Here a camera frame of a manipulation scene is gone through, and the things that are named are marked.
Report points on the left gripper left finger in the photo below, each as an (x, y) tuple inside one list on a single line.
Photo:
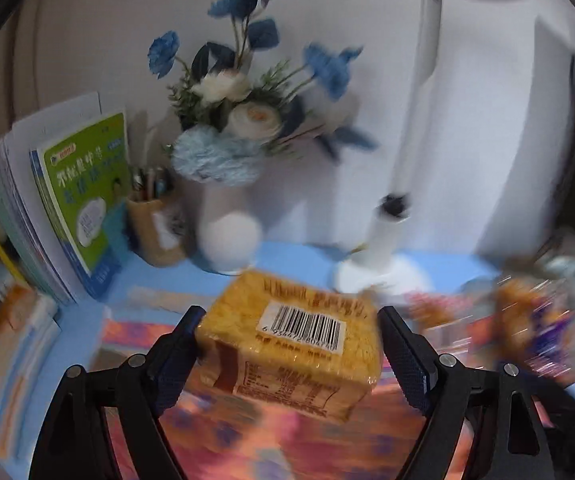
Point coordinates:
[(75, 442)]

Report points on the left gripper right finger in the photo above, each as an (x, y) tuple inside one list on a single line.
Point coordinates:
[(508, 438)]

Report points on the brown label cake pack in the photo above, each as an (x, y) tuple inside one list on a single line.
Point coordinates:
[(276, 341)]

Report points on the red striped bread bag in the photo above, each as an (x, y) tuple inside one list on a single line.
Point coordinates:
[(450, 322)]

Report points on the amber ribbed glass bowl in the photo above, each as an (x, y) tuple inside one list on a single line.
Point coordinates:
[(534, 319)]

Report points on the floral woven table mat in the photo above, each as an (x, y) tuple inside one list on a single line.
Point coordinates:
[(217, 436)]

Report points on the spiral notebooks stack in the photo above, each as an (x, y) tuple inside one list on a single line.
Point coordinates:
[(22, 211)]

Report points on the wooden pen holder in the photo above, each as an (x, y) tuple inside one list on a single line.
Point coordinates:
[(151, 221)]

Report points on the white desk lamp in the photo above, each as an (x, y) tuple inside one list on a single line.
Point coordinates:
[(379, 265)]

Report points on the green grammar book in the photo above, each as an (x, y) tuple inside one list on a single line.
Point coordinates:
[(83, 179)]

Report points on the white ceramic vase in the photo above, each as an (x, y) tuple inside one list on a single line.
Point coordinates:
[(227, 233)]

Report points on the blue white artificial flowers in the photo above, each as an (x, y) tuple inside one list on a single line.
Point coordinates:
[(230, 124)]

